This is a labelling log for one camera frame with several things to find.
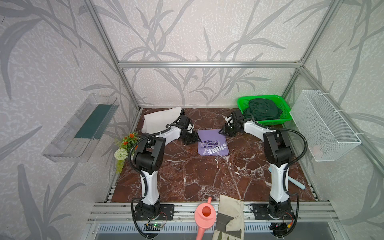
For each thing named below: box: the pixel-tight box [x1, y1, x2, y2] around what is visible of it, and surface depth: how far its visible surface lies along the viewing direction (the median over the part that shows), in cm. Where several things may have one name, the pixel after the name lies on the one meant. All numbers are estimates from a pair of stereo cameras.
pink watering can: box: [195, 196, 217, 240], surface depth 64 cm
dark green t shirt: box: [243, 98, 283, 121], surface depth 114 cm
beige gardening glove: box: [212, 194, 245, 240], surface depth 72 cm
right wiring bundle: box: [268, 221, 295, 238], surface depth 71 cm
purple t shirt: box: [197, 129, 229, 156], surface depth 98 cm
